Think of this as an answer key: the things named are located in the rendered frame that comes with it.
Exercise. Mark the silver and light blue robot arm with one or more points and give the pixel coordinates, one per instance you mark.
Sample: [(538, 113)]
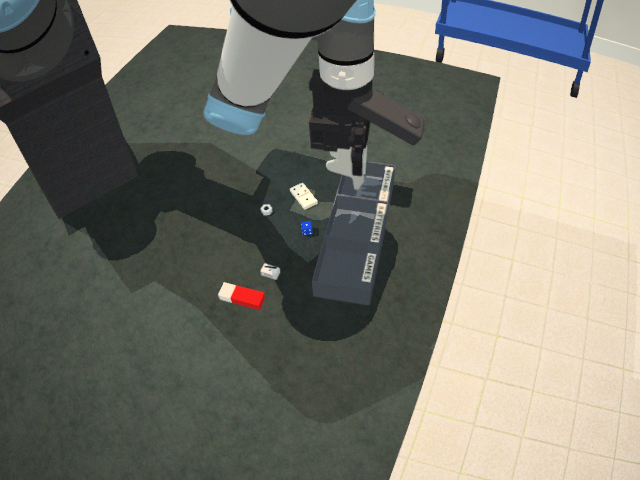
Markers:
[(35, 35)]

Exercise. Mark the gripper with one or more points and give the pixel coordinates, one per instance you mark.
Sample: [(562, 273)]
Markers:
[(335, 127)]

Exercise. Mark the blue die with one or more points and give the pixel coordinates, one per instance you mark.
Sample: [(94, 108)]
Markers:
[(307, 228)]

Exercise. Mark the white domino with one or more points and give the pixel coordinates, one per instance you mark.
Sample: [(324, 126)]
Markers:
[(303, 196)]

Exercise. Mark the grey rack of labelled bins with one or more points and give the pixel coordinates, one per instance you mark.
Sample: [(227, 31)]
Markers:
[(352, 242)]

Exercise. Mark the red and white eraser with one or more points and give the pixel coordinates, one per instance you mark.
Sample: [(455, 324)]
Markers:
[(242, 296)]

